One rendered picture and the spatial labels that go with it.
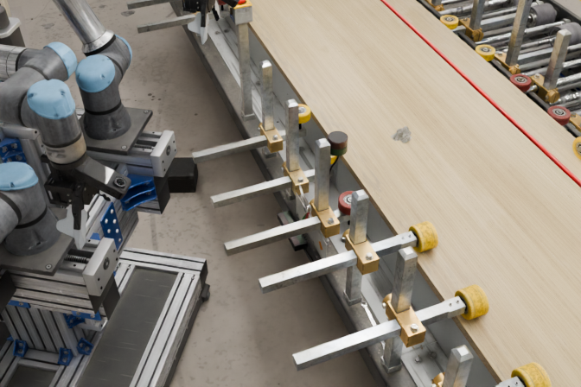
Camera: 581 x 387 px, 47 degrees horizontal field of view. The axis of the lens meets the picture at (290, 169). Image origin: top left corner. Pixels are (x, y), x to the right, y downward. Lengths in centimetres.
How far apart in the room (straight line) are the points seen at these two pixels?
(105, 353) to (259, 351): 62
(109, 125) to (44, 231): 47
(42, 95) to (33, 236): 66
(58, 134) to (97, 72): 81
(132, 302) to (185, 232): 63
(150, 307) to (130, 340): 16
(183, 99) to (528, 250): 262
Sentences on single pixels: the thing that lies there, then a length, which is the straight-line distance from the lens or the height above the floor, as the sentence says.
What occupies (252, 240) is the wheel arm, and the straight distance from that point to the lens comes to 202.
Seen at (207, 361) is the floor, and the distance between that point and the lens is 280.
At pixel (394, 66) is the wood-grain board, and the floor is 90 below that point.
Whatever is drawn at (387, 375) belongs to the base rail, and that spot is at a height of 70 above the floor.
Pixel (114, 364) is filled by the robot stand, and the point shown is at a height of 21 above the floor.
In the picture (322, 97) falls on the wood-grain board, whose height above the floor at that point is 90.
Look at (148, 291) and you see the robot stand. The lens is 279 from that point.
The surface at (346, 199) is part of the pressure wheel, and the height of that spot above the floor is 90.
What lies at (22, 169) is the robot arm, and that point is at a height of 126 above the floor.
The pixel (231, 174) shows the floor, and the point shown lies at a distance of 354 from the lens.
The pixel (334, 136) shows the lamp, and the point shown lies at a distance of 194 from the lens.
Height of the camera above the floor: 234
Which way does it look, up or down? 41 degrees down
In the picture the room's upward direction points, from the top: 1 degrees counter-clockwise
